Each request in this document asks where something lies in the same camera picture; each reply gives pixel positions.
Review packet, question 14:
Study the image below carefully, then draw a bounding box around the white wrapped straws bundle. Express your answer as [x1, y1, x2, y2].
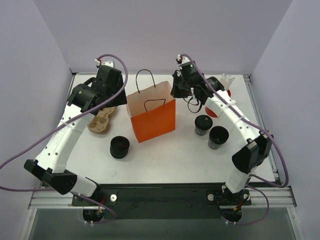
[219, 73, 235, 91]

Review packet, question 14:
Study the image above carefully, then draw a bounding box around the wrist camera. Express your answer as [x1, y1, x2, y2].
[94, 58, 115, 70]
[175, 54, 192, 66]

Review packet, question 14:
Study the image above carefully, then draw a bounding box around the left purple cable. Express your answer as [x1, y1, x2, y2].
[0, 53, 129, 223]

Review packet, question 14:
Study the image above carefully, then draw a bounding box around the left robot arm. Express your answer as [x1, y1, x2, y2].
[24, 61, 127, 206]

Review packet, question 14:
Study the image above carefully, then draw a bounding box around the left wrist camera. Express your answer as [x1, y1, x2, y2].
[94, 58, 115, 70]

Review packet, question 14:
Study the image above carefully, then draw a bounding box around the black cup lid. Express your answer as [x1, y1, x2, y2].
[194, 114, 213, 130]

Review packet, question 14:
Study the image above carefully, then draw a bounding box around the aluminium frame rail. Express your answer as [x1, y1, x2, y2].
[28, 187, 297, 210]

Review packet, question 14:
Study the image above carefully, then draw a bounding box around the orange paper bag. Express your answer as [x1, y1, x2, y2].
[126, 77, 176, 143]

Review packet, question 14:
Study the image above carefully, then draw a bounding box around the red cylindrical cup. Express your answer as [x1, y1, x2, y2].
[204, 90, 232, 118]

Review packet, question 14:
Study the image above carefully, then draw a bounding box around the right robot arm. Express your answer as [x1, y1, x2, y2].
[170, 62, 273, 204]

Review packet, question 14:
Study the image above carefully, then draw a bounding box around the dark coffee cup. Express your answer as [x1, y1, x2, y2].
[195, 126, 211, 136]
[208, 126, 229, 150]

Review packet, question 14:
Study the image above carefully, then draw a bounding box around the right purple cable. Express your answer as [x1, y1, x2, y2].
[178, 52, 290, 226]

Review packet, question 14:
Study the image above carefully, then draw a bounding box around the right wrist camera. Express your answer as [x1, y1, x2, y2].
[175, 54, 192, 66]

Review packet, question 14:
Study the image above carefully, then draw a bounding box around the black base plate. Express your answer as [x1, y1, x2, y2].
[72, 183, 252, 221]

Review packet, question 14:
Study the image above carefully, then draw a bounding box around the purple cable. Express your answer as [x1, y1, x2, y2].
[178, 52, 290, 226]
[0, 53, 129, 223]

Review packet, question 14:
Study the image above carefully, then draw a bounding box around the stack of black lids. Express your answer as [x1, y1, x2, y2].
[110, 136, 130, 159]

